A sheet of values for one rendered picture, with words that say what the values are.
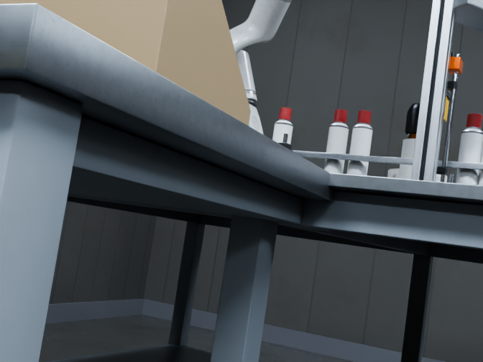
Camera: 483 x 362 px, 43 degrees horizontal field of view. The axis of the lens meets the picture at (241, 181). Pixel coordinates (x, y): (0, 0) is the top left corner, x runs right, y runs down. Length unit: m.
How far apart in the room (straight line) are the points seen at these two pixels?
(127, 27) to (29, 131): 0.36
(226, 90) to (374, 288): 3.59
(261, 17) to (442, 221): 0.97
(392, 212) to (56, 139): 0.61
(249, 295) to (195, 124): 0.51
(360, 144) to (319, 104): 3.03
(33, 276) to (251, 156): 0.30
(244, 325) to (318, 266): 3.45
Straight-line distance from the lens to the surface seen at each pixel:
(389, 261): 4.33
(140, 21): 0.74
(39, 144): 0.41
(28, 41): 0.38
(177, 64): 0.74
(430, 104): 1.43
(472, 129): 1.54
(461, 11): 1.51
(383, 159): 1.54
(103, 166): 0.51
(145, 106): 0.47
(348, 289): 4.38
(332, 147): 1.61
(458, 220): 0.91
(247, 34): 1.72
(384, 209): 0.94
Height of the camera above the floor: 0.71
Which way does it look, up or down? 5 degrees up
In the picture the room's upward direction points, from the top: 8 degrees clockwise
